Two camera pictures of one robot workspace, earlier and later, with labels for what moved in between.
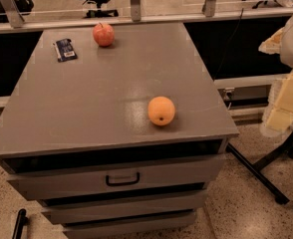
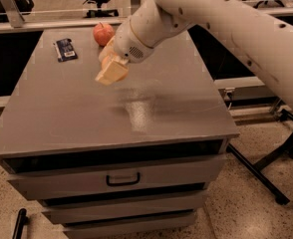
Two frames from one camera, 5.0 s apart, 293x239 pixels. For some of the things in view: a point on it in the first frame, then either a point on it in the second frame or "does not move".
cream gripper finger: (287, 102) → (113, 73)
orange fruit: (161, 112) → (105, 61)
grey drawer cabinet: (77, 137) does not move
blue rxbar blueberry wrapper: (64, 50) does not move
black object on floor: (22, 220) does not move
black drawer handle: (108, 183) does not move
